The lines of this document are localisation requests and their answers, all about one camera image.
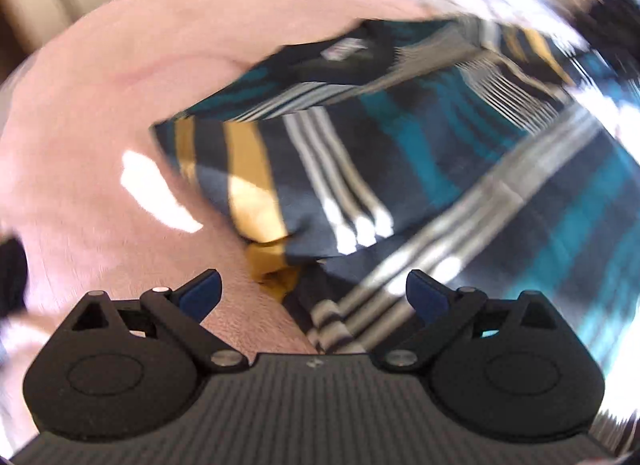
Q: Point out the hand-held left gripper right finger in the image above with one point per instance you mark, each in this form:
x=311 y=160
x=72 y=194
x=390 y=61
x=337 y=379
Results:
x=426 y=298

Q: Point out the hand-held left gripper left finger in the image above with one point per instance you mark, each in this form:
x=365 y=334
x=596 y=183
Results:
x=202 y=295

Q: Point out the striped navy teal shirt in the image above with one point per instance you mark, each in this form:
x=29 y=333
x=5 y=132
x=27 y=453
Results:
x=400 y=155

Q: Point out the dark cloth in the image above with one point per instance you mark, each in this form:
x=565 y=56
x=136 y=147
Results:
x=12 y=277

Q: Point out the pink bed sheet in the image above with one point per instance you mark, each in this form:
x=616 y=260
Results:
x=125 y=110

